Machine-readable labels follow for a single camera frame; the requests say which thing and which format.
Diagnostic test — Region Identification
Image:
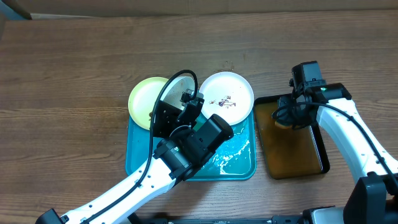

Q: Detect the teal and yellow sponge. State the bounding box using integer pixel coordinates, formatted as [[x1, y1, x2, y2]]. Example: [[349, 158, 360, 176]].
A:
[[275, 121, 292, 129]]

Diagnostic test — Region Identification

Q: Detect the white plate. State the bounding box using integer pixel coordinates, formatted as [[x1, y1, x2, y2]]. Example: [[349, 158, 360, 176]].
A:
[[160, 76, 195, 110], [199, 72, 254, 126]]

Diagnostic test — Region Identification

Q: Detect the yellow-green plate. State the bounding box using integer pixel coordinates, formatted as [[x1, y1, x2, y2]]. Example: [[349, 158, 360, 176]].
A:
[[128, 77, 168, 130]]

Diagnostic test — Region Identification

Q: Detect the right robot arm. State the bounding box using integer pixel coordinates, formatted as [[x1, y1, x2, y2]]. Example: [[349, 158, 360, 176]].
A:
[[272, 61, 397, 223]]

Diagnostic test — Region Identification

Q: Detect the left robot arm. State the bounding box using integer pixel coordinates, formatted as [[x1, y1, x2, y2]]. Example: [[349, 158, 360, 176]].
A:
[[36, 89, 233, 224]]

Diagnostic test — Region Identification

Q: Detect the black tray with brown water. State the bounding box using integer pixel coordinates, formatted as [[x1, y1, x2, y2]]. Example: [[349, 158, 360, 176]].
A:
[[254, 95, 330, 180]]

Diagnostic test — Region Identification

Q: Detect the teal plastic tray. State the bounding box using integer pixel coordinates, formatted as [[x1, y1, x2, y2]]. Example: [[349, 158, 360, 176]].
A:
[[125, 113, 256, 181]]

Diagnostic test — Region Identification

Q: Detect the dark chair part background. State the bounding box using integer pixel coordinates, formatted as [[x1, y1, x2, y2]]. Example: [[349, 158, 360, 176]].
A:
[[1, 0, 32, 20]]

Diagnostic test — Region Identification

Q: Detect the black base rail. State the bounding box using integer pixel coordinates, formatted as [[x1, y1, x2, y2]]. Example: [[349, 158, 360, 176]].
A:
[[127, 207, 343, 224]]

